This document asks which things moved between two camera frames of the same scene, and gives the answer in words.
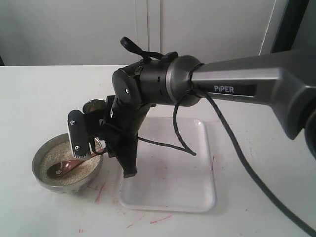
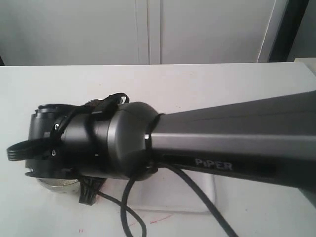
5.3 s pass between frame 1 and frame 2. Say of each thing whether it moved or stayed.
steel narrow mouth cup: stayed
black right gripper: moved
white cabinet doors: stayed
